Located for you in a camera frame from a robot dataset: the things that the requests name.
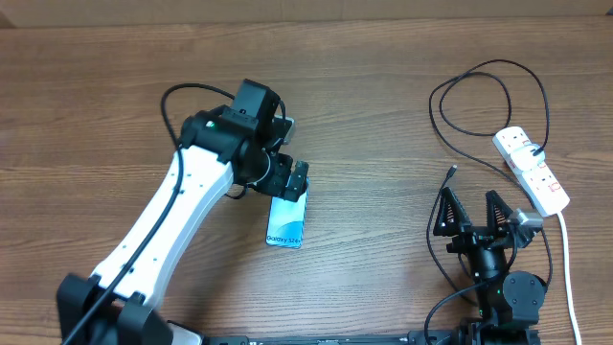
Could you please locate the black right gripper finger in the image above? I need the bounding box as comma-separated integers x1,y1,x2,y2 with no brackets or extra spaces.
486,190,513,232
433,187,470,237

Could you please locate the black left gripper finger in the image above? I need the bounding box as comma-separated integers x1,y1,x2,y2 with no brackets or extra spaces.
273,116,295,145
283,161,309,202

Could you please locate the Samsung Galaxy smartphone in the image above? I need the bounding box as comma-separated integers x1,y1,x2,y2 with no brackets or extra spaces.
265,187,309,249

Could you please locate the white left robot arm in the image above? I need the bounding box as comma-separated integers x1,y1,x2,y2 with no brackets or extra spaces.
57,80,309,345

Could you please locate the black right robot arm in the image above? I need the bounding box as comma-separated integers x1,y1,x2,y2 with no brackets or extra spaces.
424,187,548,345

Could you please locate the white charger plug adapter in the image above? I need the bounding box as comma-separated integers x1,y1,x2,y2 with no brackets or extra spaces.
508,144,545,174

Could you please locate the white power strip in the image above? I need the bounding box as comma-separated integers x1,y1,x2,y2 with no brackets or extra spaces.
492,126,570,217

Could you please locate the white power strip cord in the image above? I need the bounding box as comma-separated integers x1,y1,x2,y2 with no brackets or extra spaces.
555,211,582,345

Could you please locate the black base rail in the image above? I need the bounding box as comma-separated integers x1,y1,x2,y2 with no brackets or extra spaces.
200,329,542,345

